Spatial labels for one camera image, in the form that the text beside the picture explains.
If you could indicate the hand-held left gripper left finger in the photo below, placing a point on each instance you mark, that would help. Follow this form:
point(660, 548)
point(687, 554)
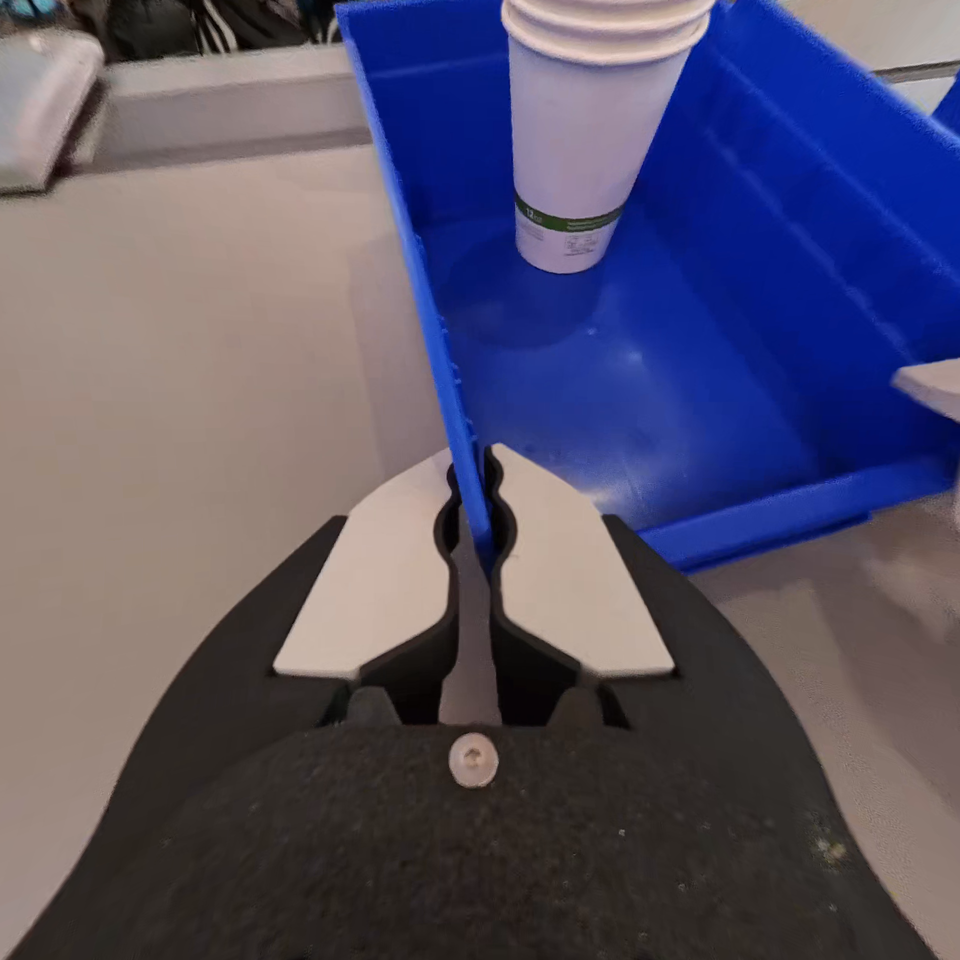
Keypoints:
point(367, 600)

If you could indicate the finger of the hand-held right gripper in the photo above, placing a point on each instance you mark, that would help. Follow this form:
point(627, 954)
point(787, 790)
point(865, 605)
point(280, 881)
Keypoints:
point(934, 386)

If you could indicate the stack of white paper cups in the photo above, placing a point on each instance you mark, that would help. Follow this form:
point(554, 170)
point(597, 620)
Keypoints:
point(577, 150)

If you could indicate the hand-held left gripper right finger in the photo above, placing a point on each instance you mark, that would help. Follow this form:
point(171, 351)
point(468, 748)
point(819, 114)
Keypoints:
point(577, 600)

